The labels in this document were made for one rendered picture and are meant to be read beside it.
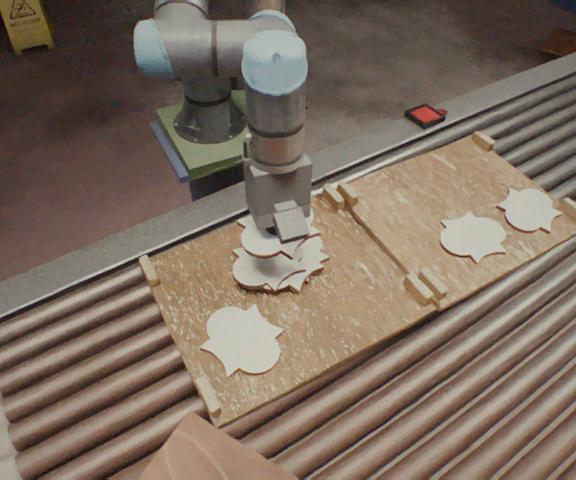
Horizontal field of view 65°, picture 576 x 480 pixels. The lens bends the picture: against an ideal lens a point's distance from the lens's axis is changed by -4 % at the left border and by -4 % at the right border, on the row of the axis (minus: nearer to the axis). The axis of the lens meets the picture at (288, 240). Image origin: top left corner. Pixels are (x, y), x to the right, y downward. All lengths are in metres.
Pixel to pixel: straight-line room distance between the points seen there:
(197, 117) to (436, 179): 0.59
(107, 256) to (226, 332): 0.31
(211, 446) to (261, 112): 0.40
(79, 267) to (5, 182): 1.97
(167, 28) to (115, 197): 1.91
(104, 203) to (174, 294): 1.71
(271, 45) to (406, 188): 0.56
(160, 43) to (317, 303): 0.47
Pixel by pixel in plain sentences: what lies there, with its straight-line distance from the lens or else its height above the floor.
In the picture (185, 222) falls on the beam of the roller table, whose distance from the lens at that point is 0.98.
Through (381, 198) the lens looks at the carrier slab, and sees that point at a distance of 1.00.
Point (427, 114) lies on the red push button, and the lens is 1.30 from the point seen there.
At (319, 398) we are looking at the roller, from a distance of 0.75.
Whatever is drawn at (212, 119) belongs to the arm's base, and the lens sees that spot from 1.19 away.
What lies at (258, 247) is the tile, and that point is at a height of 1.06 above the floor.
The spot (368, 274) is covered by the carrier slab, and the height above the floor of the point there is 0.94.
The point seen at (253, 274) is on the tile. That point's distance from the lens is 0.81.
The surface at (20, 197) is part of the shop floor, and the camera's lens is 2.76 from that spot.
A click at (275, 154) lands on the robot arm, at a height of 1.23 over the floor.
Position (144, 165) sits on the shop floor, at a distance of 2.68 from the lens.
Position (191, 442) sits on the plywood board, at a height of 1.04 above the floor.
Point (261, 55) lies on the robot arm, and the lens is 0.56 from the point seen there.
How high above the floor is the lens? 1.60
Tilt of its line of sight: 48 degrees down
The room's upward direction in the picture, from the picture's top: straight up
